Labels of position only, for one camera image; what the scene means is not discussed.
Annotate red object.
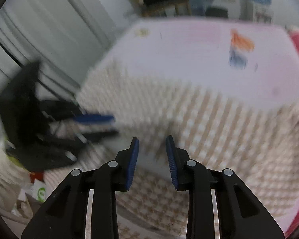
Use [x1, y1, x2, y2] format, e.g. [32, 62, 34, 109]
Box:
[30, 171, 45, 183]

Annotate black object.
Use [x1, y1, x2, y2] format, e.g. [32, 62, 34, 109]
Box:
[206, 7, 228, 18]

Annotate white curtain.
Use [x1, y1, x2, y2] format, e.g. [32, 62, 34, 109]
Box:
[0, 0, 120, 140]

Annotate white fluffy cloth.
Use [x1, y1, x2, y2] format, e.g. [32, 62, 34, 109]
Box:
[0, 139, 33, 190]

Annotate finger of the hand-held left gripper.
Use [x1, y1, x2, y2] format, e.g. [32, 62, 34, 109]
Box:
[41, 100, 115, 126]
[37, 129, 119, 163]

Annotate white water dispenser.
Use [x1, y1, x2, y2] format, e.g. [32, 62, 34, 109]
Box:
[239, 0, 273, 24]

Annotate bed with pink printed sheet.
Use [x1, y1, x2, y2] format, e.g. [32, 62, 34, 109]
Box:
[90, 16, 299, 120]

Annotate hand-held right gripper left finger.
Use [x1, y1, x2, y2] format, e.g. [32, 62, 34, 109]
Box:
[21, 137, 140, 239]

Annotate green white packet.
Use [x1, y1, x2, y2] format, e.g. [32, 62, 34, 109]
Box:
[27, 179, 48, 203]

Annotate beige white checkered knit coat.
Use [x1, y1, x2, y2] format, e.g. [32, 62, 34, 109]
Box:
[43, 55, 299, 239]

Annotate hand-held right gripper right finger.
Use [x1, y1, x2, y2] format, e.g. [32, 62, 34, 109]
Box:
[166, 135, 283, 239]

